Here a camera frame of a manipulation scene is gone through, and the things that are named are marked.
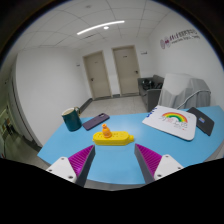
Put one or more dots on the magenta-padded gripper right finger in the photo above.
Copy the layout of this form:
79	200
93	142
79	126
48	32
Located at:
150	161

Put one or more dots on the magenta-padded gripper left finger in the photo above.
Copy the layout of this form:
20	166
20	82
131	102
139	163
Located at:
77	163

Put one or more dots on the yellow power strip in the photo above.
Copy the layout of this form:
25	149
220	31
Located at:
112	138

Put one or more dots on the dark green mug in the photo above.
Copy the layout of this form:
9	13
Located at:
71	119

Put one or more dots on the white rainbow-print board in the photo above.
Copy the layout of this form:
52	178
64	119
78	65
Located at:
170	121

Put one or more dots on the purple smartphone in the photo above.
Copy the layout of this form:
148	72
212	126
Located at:
96	121

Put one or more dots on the black notebook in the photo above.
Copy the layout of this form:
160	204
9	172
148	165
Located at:
201	120

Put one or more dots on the grey sofa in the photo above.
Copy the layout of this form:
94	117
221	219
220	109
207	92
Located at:
150	91

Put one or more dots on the grey cloth-covered furniture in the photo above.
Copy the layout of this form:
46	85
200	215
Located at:
183	90

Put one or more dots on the beige door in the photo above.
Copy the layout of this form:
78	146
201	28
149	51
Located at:
97	75
126	70

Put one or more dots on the long ceiling light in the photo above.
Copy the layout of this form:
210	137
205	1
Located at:
100	27

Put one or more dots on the round ceiling light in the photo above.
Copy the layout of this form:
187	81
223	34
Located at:
106	27

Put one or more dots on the wall sign lettering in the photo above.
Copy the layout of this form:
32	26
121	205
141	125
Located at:
180	36

